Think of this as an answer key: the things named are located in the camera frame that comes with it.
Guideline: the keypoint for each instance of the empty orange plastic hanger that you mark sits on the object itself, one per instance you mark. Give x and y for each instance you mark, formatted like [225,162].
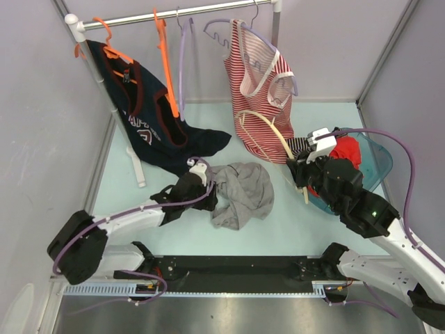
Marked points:
[163,46]

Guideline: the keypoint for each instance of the red garment in basket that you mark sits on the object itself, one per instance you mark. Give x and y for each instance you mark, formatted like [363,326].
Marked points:
[347,148]

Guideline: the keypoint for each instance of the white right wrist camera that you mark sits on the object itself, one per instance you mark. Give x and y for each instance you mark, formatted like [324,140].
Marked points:
[321,143]

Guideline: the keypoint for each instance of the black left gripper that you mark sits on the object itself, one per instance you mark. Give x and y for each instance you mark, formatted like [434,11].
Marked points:
[207,203]

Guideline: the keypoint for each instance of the cream plastic hanger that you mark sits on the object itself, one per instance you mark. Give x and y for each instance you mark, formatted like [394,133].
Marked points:
[240,118]

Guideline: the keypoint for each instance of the lilac hanger with striped top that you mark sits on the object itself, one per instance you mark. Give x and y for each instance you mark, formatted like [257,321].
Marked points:
[257,35]

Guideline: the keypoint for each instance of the metal clothes rail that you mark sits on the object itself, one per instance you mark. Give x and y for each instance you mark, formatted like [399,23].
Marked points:
[78,28]

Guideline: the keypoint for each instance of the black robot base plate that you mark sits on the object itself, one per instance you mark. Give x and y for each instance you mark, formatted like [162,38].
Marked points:
[242,273]

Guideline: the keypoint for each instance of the teal translucent plastic basket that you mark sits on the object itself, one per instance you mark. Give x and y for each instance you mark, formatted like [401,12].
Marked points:
[375,166]

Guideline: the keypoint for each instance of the white slotted cable duct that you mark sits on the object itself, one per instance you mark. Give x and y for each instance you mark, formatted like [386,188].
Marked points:
[145,290]

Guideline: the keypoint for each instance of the red white striped tank top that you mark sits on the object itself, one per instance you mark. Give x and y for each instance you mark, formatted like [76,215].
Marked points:
[259,80]

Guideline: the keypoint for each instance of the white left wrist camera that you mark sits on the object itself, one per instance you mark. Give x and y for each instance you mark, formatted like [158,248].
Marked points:
[200,168]

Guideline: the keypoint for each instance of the white rack foot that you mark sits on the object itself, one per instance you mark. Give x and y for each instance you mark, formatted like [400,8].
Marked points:
[137,167]

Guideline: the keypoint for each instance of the grey tank top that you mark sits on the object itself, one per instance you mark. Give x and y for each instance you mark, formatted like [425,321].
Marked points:
[247,191]

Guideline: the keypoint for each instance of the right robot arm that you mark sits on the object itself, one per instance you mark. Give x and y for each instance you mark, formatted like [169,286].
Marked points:
[418,283]

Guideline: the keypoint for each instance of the orange hanger with navy top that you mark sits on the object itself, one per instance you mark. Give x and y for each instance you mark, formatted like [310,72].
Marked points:
[110,52]

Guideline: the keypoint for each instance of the navy blue tank top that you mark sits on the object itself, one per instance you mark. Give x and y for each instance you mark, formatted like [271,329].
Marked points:
[156,136]

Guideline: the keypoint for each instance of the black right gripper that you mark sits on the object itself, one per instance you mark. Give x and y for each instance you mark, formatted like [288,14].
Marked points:
[299,166]

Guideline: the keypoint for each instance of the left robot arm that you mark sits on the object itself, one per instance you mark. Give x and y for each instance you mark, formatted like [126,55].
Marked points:
[87,245]

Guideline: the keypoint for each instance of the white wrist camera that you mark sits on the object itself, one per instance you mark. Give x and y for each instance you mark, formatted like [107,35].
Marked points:
[200,168]
[321,143]

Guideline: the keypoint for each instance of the black white striped garment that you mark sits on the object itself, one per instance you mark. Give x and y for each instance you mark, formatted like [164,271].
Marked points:
[300,144]

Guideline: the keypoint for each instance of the empty lilac plastic hanger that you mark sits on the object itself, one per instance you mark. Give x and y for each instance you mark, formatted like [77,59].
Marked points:
[186,27]

